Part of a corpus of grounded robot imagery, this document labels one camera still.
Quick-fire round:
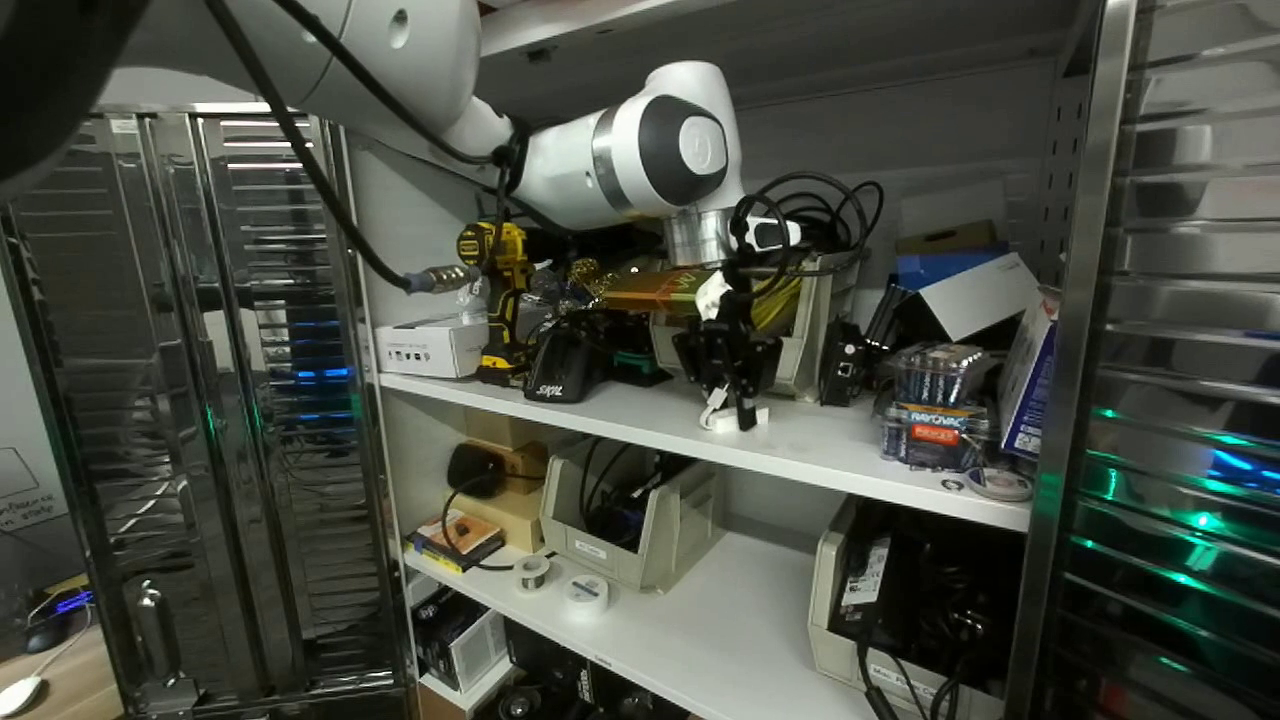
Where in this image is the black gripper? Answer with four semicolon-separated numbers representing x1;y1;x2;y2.
674;271;789;435

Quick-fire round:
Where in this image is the tall brown cardboard box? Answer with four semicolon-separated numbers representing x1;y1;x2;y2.
448;408;554;550

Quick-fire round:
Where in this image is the white box with black panel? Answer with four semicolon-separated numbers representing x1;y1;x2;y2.
408;586;514;698

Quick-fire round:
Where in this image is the white shelf unit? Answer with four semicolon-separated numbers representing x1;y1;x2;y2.
347;0;1072;720

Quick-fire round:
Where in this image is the black power adapter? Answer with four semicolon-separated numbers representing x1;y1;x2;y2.
816;314;872;411

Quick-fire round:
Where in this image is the black battery charger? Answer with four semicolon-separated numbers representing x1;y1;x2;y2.
522;321;609;408

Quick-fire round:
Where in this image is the large white tape roll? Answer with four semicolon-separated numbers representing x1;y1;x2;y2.
566;568;615;613

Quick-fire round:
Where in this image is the blue and white carton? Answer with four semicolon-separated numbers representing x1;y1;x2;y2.
889;239;1049;349

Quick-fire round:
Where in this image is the small white tape roll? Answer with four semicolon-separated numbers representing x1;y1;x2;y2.
514;549;555;590

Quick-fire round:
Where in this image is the black round device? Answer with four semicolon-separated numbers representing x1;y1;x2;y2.
445;438;514;498

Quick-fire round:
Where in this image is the black device lower shelf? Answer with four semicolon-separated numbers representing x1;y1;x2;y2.
804;497;1031;702

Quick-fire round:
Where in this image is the clear tape roll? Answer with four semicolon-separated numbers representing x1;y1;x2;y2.
975;458;1040;508

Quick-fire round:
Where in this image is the white blue upright package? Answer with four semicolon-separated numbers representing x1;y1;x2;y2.
997;289;1068;464

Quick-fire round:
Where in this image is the white flat carton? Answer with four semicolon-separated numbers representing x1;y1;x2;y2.
372;314;494;382

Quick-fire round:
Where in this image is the orange flat book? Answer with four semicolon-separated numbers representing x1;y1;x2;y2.
408;511;514;578

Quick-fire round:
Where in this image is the metal rack with green lights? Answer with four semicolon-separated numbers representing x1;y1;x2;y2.
1003;0;1280;720

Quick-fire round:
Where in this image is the metal rack with glass door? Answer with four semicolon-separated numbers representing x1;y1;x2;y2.
0;100;413;715

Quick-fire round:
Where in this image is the black device with blue light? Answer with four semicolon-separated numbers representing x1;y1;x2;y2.
20;578;100;632

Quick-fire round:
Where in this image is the white computer mouse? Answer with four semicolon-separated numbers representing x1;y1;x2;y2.
0;668;54;720

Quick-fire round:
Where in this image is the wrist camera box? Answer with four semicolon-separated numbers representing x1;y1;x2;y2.
736;209;808;259

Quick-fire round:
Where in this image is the white bin with black cables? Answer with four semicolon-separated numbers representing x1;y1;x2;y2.
535;438;731;598

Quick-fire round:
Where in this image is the black coiled cable bundle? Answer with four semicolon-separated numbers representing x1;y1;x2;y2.
730;166;892;274

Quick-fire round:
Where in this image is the yellow cordless drill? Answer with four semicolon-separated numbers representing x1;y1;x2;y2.
454;215;541;386

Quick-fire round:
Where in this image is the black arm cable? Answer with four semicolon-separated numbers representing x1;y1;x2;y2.
198;0;480;301

